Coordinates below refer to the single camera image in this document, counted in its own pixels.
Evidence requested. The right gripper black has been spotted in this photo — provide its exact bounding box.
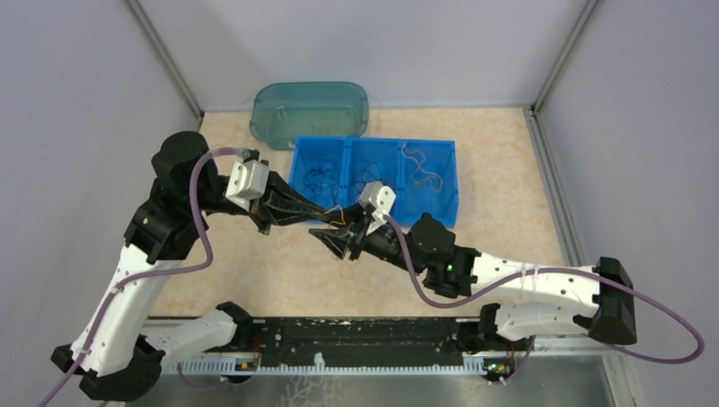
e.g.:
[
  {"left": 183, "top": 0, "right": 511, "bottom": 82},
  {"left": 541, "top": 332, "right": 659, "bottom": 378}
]
[{"left": 309, "top": 200, "right": 426, "bottom": 276}]

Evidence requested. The yellow cable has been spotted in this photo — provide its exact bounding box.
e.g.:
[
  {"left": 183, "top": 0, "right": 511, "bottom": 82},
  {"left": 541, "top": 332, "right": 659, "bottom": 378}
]
[
  {"left": 399, "top": 140, "right": 445, "bottom": 192},
  {"left": 322, "top": 204, "right": 352, "bottom": 231}
]

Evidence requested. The dark blue cable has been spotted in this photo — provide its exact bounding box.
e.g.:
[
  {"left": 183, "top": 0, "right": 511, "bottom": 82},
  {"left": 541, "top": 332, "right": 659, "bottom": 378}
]
[{"left": 302, "top": 159, "right": 341, "bottom": 189}]

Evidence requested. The brown cable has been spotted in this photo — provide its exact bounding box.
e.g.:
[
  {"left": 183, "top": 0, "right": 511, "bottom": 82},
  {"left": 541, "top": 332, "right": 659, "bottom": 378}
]
[{"left": 352, "top": 163, "right": 388, "bottom": 187}]

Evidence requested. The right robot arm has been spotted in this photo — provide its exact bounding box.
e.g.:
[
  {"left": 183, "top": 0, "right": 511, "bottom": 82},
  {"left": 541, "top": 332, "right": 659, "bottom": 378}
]
[{"left": 309, "top": 211, "right": 638, "bottom": 349}]

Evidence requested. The teal transparent plastic tub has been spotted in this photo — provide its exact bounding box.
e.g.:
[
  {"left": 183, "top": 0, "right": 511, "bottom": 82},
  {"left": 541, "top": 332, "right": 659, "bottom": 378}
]
[{"left": 249, "top": 81, "right": 370, "bottom": 151}]

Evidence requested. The blue three-compartment bin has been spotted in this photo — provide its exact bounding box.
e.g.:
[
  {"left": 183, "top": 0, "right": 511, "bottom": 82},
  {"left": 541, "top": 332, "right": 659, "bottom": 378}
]
[{"left": 288, "top": 136, "right": 460, "bottom": 228}]

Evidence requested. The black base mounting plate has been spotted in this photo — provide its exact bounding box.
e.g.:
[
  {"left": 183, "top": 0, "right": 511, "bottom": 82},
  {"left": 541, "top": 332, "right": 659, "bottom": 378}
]
[{"left": 200, "top": 316, "right": 535, "bottom": 370}]

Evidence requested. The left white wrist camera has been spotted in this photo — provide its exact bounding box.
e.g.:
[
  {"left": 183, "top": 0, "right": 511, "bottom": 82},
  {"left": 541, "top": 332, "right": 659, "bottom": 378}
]
[{"left": 225, "top": 160, "right": 270, "bottom": 211}]

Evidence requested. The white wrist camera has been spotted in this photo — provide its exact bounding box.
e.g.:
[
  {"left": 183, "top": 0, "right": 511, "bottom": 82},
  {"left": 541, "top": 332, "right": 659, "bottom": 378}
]
[
  {"left": 225, "top": 160, "right": 270, "bottom": 211},
  {"left": 358, "top": 181, "right": 397, "bottom": 232}
]

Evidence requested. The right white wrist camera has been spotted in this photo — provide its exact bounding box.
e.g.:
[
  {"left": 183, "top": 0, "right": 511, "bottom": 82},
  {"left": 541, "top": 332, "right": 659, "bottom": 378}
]
[{"left": 358, "top": 181, "right": 397, "bottom": 232}]

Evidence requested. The white cable duct strip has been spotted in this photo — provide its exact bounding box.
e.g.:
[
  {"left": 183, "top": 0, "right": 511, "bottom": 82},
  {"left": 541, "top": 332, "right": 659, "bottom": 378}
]
[{"left": 162, "top": 354, "right": 488, "bottom": 377}]

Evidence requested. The aluminium frame rail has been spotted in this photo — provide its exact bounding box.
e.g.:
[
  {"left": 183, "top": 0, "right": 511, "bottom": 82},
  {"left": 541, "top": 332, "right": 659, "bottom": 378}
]
[{"left": 116, "top": 317, "right": 626, "bottom": 357}]

